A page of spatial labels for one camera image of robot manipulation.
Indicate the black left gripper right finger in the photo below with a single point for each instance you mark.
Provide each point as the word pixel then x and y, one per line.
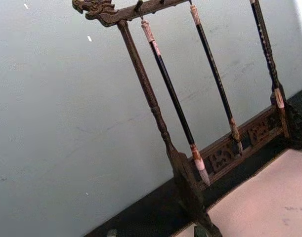
pixel 199 232

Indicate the plain pale wall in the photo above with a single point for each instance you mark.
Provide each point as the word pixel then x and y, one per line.
pixel 61 111

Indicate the black table cloth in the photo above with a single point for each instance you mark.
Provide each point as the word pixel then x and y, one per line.
pixel 155 209

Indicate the carved dark wooden brush rack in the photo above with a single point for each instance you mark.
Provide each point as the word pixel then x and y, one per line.
pixel 137 58

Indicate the black calligraphy brush, brown tip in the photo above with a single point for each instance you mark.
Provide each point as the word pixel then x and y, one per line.
pixel 215 69

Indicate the black calligraphy brush, grey tip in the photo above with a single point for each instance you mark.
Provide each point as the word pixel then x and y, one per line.
pixel 174 98

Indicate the black calligraphy brush, pale ferrule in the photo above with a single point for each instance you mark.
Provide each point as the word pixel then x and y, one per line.
pixel 264 47

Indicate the pale pink felt mat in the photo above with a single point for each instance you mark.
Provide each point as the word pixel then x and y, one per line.
pixel 259 197

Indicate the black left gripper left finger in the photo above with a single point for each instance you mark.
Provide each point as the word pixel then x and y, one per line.
pixel 112 233

